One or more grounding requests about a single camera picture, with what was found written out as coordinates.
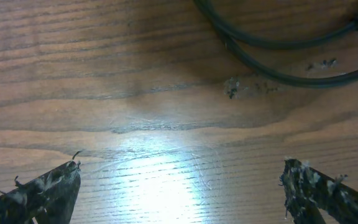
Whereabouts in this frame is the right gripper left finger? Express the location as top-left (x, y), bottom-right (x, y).
top-left (0, 157), bottom-right (81, 224)

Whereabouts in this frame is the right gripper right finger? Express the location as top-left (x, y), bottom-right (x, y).
top-left (280, 159), bottom-right (358, 224)

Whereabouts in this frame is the black cable bundle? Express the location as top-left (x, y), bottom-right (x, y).
top-left (193, 0), bottom-right (358, 89)

